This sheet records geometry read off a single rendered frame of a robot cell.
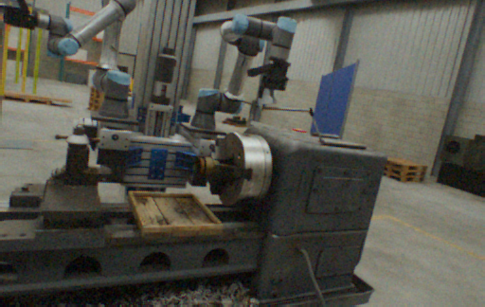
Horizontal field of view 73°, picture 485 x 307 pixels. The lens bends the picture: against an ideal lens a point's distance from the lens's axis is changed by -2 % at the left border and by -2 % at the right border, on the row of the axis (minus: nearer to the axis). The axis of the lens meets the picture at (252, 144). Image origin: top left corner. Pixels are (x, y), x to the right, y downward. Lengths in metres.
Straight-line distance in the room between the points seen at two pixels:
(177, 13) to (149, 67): 0.35
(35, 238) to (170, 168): 0.97
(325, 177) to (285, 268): 0.43
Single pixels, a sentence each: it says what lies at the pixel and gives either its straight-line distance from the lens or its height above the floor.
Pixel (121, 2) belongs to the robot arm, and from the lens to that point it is 1.84.
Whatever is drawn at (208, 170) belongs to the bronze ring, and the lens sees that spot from 1.35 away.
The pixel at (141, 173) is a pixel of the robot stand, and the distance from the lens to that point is 1.90.
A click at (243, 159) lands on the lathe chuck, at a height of 1.15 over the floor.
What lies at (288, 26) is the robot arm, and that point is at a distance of 1.32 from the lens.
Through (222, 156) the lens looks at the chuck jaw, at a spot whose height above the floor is 1.13.
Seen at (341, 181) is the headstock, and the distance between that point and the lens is 1.52.
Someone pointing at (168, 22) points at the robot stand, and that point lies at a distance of 2.06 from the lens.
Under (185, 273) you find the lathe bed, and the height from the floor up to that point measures 0.70.
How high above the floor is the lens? 1.41
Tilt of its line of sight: 9 degrees down
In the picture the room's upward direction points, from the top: 11 degrees clockwise
